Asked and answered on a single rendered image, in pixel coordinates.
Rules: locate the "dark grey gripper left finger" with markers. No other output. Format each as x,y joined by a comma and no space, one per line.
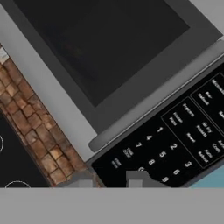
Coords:
85,178

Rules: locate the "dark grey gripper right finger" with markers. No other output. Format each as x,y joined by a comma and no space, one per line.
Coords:
136,177

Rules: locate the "grey microwave oven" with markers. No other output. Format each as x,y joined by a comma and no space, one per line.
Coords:
163,151

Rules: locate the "dark microwave door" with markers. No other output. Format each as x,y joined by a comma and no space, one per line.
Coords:
102,43

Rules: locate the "black hob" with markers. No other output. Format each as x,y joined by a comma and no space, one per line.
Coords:
17,157

